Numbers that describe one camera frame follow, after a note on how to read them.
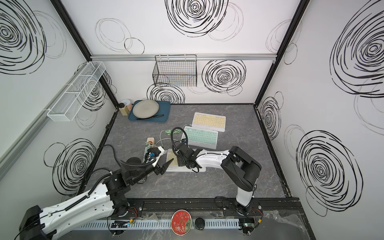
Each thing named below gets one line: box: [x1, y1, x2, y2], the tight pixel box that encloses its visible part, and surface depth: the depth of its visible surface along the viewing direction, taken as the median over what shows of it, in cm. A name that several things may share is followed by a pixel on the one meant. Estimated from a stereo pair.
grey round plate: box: [132, 99, 160, 119], surface depth 118 cm
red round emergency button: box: [171, 209, 193, 236], surface depth 68 cm
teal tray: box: [128, 100, 171, 122], surface depth 117 cm
